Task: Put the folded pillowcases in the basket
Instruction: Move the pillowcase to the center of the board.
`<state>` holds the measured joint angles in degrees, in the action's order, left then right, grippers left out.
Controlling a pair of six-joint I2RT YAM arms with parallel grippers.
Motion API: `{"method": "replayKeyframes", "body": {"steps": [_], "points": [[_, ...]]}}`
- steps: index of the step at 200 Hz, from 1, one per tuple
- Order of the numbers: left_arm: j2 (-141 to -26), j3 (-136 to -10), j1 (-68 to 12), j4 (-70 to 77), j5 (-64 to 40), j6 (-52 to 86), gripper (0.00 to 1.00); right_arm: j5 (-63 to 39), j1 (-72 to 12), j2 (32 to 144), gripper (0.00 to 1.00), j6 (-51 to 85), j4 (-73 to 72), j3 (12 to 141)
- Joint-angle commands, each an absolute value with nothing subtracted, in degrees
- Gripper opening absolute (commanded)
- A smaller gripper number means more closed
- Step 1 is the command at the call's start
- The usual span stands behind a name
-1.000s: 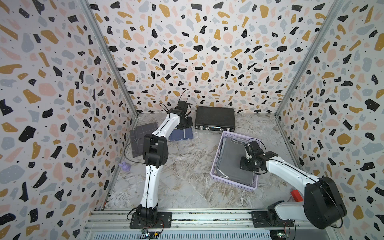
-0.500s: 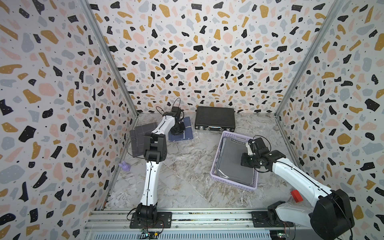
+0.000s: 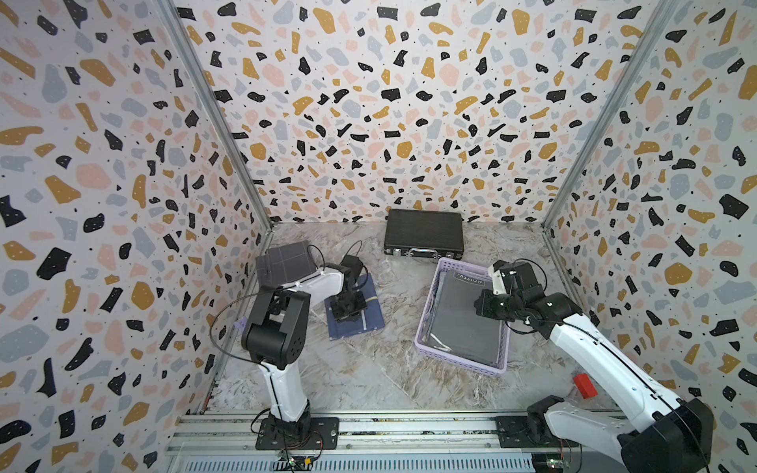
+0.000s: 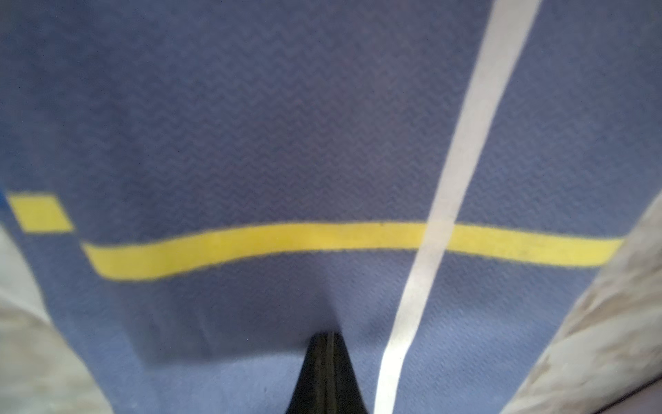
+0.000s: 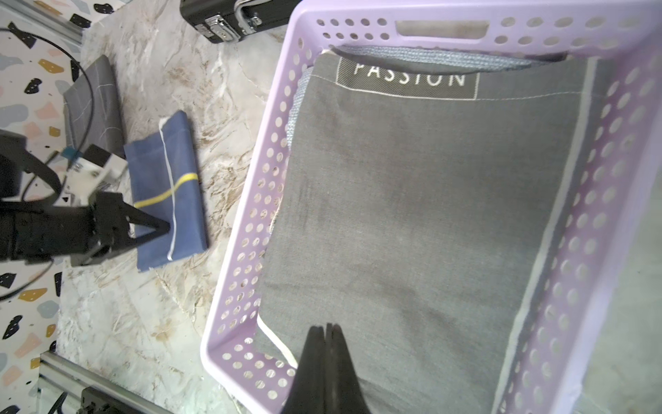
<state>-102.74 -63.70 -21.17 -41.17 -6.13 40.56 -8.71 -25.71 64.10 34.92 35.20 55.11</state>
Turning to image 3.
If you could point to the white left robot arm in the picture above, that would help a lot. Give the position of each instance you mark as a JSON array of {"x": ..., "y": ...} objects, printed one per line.
[{"x": 276, "y": 332}]

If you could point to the red block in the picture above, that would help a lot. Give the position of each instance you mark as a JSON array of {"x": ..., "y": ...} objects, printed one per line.
[{"x": 585, "y": 386}]

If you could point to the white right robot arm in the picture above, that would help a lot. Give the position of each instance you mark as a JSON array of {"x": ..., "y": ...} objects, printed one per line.
[{"x": 659, "y": 432}]

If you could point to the plain dark grey pillowcase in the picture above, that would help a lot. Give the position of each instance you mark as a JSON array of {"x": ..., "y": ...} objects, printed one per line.
[{"x": 453, "y": 326}]

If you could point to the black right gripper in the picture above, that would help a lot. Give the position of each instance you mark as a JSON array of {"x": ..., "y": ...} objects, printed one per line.
[{"x": 482, "y": 307}]

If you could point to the black hard briefcase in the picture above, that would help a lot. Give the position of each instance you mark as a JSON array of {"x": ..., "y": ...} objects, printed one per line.
[{"x": 424, "y": 234}]

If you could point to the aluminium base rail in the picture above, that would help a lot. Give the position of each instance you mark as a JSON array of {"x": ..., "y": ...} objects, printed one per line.
[{"x": 374, "y": 441}]

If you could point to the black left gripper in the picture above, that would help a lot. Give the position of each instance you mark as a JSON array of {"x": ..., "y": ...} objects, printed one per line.
[{"x": 342, "y": 317}]

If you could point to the purple plastic basket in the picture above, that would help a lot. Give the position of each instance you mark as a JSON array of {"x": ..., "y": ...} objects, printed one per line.
[{"x": 461, "y": 266}]

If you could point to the grey checked pillowcase left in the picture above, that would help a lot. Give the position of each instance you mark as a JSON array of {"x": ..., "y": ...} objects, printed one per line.
[{"x": 285, "y": 265}]

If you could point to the navy blue checked pillowcase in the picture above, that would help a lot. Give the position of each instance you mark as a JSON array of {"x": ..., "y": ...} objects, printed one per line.
[{"x": 368, "y": 320}]

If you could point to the right corner aluminium post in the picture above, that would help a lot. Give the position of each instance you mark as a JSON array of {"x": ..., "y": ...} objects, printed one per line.
[{"x": 660, "y": 18}]

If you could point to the left corner aluminium post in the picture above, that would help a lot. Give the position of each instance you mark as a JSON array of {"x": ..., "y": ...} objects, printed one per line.
[{"x": 167, "y": 11}]

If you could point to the corner aluminium post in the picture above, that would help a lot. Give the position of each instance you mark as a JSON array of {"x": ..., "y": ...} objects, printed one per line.
[
  {"x": 167, "y": 11},
  {"x": 660, "y": 18}
]

